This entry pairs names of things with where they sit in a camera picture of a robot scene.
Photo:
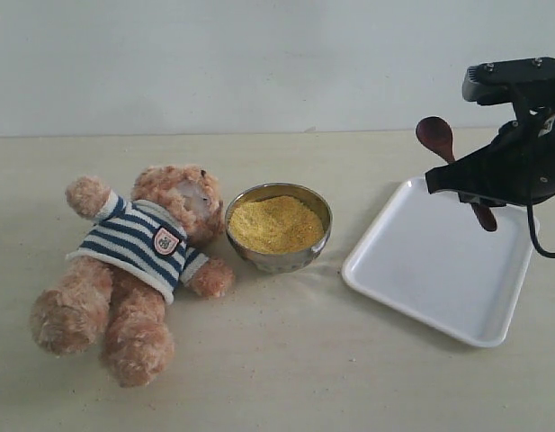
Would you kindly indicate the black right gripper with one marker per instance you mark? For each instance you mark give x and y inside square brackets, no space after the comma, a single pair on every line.
[519,169]

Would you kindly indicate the dark red wooden spoon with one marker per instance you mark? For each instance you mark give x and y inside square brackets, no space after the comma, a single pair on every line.
[435,134]

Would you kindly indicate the teddy bear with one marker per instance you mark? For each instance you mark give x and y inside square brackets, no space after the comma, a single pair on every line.
[125,272]

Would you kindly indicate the white plastic tray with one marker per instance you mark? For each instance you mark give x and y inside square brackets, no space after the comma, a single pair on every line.
[427,257]

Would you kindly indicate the steel bowl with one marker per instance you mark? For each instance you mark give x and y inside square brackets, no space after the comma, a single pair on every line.
[285,263]

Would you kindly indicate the yellow millet grain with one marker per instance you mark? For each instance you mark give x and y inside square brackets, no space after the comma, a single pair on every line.
[276,226]

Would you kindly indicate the black wrist camera on right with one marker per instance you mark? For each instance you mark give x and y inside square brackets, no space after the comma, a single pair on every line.
[503,82]

